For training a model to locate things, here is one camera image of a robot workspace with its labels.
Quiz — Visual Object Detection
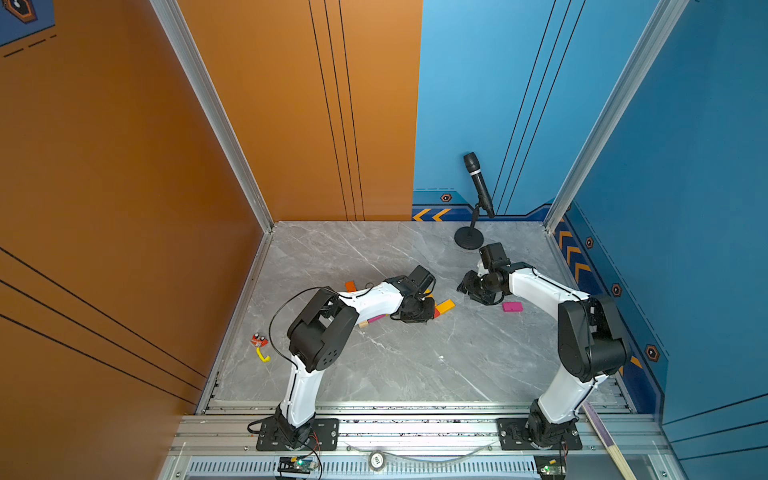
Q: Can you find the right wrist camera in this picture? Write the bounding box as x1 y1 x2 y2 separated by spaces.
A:
479 242 511 272

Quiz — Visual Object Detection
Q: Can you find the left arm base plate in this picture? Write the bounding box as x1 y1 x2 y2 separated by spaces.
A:
256 417 339 452

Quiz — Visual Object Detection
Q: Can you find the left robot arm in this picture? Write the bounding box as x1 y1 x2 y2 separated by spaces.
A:
273 266 436 448

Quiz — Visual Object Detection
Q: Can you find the left green circuit board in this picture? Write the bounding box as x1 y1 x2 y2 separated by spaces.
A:
276 456 321 479

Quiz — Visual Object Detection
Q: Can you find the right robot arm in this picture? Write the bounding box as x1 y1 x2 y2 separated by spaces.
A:
457 263 631 449

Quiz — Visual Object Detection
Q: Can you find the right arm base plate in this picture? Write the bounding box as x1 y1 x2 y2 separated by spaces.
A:
496 418 583 451

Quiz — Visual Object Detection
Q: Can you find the yellow-orange block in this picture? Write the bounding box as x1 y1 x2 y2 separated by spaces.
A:
435 300 455 317

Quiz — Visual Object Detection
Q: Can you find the folded fan stick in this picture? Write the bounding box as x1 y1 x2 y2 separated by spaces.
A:
582 401 637 480

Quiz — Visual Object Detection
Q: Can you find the right green circuit board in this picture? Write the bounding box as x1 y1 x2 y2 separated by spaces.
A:
534 456 566 480

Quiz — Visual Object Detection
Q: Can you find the round silver speaker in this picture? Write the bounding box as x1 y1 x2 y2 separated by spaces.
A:
368 451 386 471

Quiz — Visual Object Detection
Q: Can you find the black microphone on stand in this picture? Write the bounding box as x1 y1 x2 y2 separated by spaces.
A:
454 152 495 250

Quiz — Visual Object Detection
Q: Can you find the red toy car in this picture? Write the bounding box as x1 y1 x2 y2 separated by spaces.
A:
251 335 269 348

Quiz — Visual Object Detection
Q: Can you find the aluminium front rail frame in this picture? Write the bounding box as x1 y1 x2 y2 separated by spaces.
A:
159 401 684 479

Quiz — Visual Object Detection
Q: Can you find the green circuit board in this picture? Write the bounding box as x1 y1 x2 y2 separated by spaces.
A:
276 456 321 479
534 456 566 480

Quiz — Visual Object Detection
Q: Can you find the yellow plastic hook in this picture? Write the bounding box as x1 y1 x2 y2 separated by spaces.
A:
256 347 271 363

